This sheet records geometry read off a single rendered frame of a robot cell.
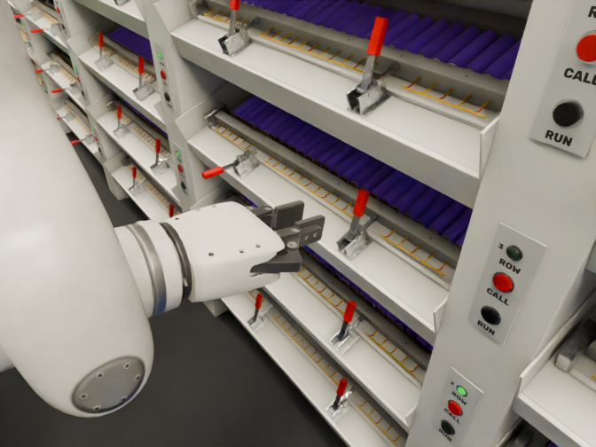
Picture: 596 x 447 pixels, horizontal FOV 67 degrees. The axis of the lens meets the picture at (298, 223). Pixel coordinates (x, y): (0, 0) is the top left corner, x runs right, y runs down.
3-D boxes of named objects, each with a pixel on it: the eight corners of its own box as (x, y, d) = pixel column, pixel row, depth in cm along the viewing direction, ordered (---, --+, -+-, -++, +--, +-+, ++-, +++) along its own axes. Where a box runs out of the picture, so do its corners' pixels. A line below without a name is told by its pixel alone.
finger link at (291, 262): (214, 265, 43) (237, 237, 47) (290, 288, 41) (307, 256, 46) (215, 255, 42) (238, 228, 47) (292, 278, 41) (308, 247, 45)
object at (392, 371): (412, 437, 65) (403, 407, 55) (207, 234, 103) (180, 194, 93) (499, 341, 70) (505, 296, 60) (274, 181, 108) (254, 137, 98)
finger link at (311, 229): (270, 252, 48) (317, 237, 52) (287, 268, 46) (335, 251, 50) (273, 227, 46) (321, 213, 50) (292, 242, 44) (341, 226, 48)
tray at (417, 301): (438, 350, 53) (435, 313, 46) (196, 157, 91) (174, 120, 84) (540, 242, 58) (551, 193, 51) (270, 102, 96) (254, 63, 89)
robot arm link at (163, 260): (120, 279, 45) (149, 270, 46) (157, 335, 39) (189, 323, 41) (113, 207, 40) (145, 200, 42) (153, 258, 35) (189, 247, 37)
